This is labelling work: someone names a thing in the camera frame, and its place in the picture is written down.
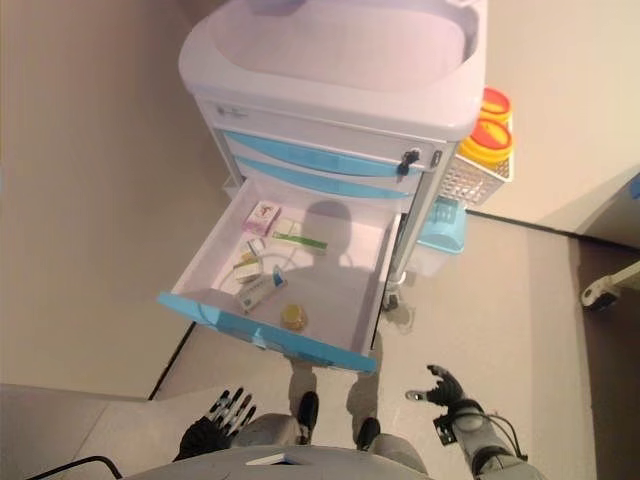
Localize yellow sharps container red lid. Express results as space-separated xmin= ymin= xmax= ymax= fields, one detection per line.
xmin=480 ymin=87 xmax=514 ymax=126
xmin=458 ymin=117 xmax=517 ymax=162

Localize blue white medicine box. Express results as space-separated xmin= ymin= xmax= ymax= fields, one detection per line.
xmin=235 ymin=277 xmax=289 ymax=316

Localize grey robot left leg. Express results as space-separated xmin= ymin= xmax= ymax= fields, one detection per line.
xmin=234 ymin=390 xmax=321 ymax=451

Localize white hospital bed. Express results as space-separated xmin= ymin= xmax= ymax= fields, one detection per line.
xmin=574 ymin=167 xmax=640 ymax=310

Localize white wire basket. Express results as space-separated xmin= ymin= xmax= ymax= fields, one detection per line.
xmin=433 ymin=149 xmax=516 ymax=209

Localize grey robot leg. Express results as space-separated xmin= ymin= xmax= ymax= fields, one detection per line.
xmin=355 ymin=417 xmax=427 ymax=471
xmin=234 ymin=390 xmax=321 ymax=451

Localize yellow medicine bottle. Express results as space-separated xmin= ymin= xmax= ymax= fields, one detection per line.
xmin=279 ymin=303 xmax=311 ymax=332

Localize black cart keys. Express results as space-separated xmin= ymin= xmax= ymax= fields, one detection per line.
xmin=394 ymin=148 xmax=422 ymax=183

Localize yellow white medicine box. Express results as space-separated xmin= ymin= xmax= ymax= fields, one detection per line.
xmin=231 ymin=259 xmax=264 ymax=286

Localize blue white cart drawer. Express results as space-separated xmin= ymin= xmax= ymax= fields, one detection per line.
xmin=232 ymin=153 xmax=419 ymax=202
xmin=156 ymin=177 xmax=404 ymax=374
xmin=214 ymin=128 xmax=424 ymax=179

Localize bed caster wheel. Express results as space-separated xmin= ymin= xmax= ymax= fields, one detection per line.
xmin=581 ymin=284 xmax=619 ymax=310

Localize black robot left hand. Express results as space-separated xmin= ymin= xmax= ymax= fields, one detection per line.
xmin=174 ymin=387 xmax=258 ymax=461

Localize white medical cart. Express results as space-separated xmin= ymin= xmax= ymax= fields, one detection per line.
xmin=178 ymin=0 xmax=489 ymax=309

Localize grey robot torso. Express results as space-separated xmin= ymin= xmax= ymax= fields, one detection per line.
xmin=124 ymin=443 xmax=426 ymax=480

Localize pink white medicine box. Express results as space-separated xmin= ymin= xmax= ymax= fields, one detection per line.
xmin=241 ymin=200 xmax=283 ymax=238

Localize green white medicine box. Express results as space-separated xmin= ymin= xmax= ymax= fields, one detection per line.
xmin=271 ymin=219 xmax=329 ymax=256

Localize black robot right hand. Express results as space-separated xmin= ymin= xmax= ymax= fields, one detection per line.
xmin=405 ymin=364 xmax=474 ymax=416

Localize grey robot right leg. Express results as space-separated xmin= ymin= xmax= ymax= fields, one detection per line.
xmin=355 ymin=417 xmax=427 ymax=471

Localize waste bin with blue lid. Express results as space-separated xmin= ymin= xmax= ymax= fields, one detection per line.
xmin=413 ymin=194 xmax=469 ymax=277

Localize black cable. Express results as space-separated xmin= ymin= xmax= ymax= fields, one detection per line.
xmin=29 ymin=454 xmax=121 ymax=480

